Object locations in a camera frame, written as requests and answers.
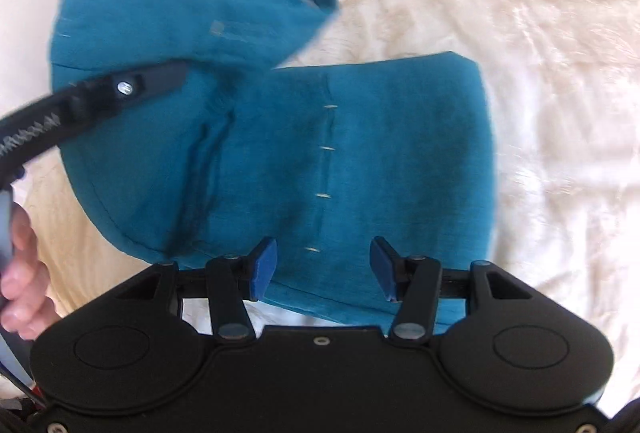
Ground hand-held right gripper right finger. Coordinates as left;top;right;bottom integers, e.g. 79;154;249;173
369;236;534;344

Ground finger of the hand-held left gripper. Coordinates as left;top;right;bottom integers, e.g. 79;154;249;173
50;59;190;130

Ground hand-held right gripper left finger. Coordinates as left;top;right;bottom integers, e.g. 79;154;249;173
115;236;279;342

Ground teal pants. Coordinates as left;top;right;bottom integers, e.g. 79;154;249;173
47;0;497;330

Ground person's left hand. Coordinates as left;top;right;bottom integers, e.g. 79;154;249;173
0;202;60;342

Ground bed with white bedspread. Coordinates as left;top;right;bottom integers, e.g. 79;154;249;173
20;0;640;414

